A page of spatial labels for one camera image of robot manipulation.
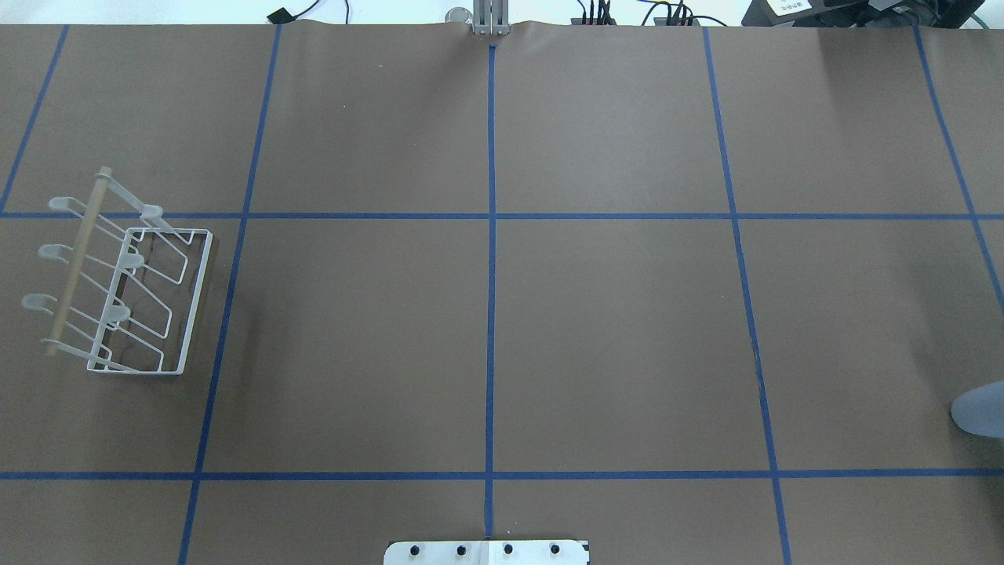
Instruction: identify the light blue plastic cup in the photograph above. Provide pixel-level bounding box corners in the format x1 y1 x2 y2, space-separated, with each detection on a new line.
950 381 1004 439

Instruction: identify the black orange usb hub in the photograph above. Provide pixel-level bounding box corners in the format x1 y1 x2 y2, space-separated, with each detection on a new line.
570 1 617 26

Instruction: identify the small black box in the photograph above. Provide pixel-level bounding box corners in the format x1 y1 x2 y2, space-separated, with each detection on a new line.
267 8 296 25

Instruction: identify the black laptop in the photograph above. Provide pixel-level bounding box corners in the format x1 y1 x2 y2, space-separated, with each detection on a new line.
740 1 991 29

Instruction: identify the aluminium frame post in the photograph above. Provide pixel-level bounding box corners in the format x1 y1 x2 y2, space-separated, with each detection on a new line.
471 0 511 36

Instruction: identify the white camera pole base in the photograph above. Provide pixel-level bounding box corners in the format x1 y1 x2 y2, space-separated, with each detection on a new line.
383 539 591 564

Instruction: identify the white wire cup holder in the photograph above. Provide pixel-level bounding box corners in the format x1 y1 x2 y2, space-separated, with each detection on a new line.
20 166 216 377

